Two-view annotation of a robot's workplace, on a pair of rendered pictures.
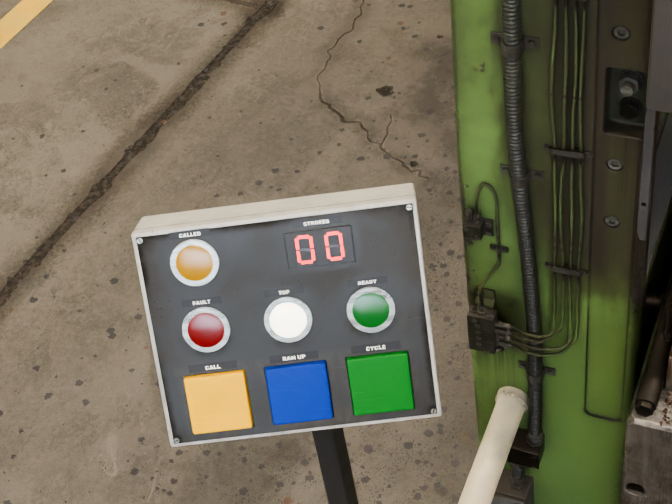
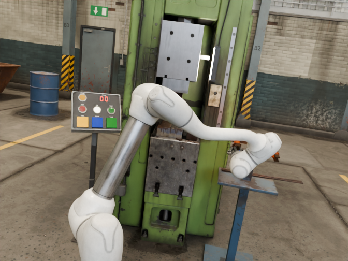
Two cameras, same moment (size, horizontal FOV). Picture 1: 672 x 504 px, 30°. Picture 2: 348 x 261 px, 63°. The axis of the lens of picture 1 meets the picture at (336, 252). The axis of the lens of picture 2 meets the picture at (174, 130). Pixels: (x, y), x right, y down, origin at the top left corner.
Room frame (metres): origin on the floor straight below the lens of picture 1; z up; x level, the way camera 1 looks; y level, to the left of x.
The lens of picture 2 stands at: (-1.03, 0.53, 1.50)
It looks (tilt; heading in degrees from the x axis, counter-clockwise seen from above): 14 degrees down; 332
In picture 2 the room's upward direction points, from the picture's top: 7 degrees clockwise
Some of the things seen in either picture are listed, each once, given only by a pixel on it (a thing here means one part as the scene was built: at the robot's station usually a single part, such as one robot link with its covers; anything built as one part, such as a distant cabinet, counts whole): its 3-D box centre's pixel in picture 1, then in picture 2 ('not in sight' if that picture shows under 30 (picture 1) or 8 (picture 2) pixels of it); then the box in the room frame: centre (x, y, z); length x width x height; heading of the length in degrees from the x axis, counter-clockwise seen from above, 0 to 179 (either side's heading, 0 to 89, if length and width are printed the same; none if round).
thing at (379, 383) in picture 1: (380, 382); (111, 122); (0.94, -0.03, 1.01); 0.07 x 0.05 x 0.07; 86
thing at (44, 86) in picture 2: not in sight; (44, 93); (5.73, 0.15, 0.44); 0.59 x 0.59 x 0.88
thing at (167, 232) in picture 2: not in sight; (167, 203); (1.03, -0.62, 0.23); 0.55 x 0.37 x 0.47; 150
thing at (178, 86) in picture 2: not in sight; (176, 83); (1.05, -0.57, 1.32); 0.42 x 0.20 x 0.10; 150
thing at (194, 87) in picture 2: not in sight; (183, 75); (1.31, -0.76, 1.37); 0.41 x 0.10 x 0.91; 60
